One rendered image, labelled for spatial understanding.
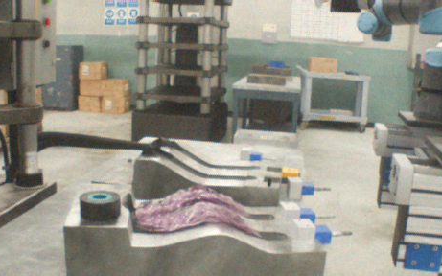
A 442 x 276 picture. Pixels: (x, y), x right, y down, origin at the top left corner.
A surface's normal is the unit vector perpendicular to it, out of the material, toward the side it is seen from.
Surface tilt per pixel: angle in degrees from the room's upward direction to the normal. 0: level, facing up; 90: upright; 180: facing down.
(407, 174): 90
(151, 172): 90
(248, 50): 90
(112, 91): 85
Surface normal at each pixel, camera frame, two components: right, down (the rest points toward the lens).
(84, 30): -0.19, 0.21
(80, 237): 0.11, 0.22
